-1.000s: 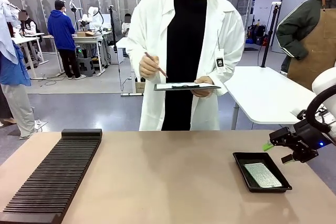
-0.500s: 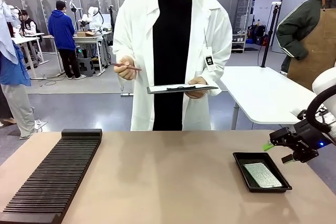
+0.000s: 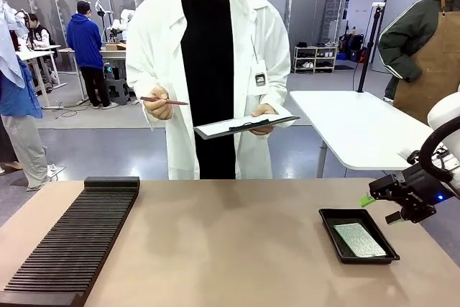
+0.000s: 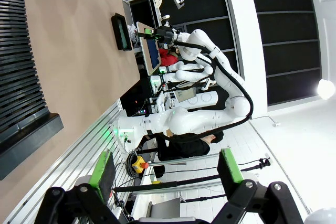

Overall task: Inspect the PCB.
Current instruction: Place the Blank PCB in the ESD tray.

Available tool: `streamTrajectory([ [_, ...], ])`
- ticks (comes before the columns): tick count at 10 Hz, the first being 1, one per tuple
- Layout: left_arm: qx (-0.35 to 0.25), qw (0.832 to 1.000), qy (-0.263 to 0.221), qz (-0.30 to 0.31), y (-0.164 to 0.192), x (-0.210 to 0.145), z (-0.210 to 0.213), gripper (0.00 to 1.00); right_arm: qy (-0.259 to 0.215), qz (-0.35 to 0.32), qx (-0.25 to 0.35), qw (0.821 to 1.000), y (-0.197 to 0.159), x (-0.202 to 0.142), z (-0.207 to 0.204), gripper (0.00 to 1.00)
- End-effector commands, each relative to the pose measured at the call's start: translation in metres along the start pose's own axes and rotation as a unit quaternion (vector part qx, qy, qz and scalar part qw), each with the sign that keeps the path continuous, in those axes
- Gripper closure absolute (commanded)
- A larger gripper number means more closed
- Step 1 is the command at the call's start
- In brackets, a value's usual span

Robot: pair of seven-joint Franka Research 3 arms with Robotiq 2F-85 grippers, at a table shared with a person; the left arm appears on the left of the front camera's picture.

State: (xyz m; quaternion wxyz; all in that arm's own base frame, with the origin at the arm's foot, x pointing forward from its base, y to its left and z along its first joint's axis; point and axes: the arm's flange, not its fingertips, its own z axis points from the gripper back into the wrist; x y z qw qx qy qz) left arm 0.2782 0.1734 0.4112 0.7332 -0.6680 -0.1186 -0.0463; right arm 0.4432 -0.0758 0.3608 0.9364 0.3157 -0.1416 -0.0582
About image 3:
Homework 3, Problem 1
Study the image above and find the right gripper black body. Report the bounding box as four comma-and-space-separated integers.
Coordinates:
394, 162, 451, 224

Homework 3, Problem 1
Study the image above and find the green printed circuit board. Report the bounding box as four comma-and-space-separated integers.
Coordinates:
333, 223, 387, 259

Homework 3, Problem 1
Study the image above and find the grey clipboard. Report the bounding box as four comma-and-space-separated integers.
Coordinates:
193, 115, 302, 141

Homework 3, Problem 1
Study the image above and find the dark red pen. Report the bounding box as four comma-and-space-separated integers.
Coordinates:
139, 96, 190, 106

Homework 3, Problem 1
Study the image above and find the person's right forearm white sleeve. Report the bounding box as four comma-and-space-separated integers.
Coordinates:
125, 33, 170, 104

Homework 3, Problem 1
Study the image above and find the person's left forearm white sleeve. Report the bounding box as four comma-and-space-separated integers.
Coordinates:
264, 33, 292, 116

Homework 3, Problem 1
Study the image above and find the black ribbed PCB rack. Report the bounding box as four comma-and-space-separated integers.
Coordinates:
0, 176, 142, 307

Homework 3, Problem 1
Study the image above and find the person's left hand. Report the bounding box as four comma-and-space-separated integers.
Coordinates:
250, 104, 278, 136

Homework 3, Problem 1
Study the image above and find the person's right hand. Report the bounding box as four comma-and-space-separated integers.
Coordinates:
142, 85, 175, 122

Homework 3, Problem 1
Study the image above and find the black plastic tray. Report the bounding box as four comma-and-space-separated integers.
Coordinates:
318, 207, 401, 265

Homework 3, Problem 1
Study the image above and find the white rounded side table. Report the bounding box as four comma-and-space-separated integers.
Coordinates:
288, 89, 443, 179

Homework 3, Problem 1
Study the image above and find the black tripod stand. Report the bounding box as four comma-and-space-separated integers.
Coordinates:
356, 2, 386, 94

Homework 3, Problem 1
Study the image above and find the black bags pile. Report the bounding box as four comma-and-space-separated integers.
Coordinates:
339, 32, 368, 63

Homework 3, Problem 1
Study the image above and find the person in brown apron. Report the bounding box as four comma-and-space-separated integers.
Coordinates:
377, 0, 460, 125

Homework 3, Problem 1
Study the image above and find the white shoe shelf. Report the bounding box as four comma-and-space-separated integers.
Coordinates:
293, 45, 339, 74

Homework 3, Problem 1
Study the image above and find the white ID badge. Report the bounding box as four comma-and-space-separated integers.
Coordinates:
254, 60, 268, 88

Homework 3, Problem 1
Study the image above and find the white paper sheet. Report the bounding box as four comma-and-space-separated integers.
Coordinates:
196, 116, 295, 136

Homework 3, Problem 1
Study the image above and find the person in white lab coat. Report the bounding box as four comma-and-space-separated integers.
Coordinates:
125, 0, 292, 181

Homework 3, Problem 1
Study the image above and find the black step stool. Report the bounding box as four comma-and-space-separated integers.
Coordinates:
105, 64, 131, 106

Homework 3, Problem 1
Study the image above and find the white office desk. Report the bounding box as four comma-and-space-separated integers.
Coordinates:
58, 46, 127, 104
14, 44, 68, 110

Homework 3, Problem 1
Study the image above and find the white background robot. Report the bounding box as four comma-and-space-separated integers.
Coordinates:
94, 0, 136, 44

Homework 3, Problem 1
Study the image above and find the person in blue hoodie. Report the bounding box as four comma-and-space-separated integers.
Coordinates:
65, 0, 119, 111

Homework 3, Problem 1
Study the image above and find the person in light blue shirt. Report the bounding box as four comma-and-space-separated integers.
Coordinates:
0, 1, 55, 193

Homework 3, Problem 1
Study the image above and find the seated person black white jacket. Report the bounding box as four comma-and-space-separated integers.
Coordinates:
25, 13, 59, 85

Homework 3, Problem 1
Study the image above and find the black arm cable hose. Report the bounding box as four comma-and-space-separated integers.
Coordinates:
418, 115, 460, 193

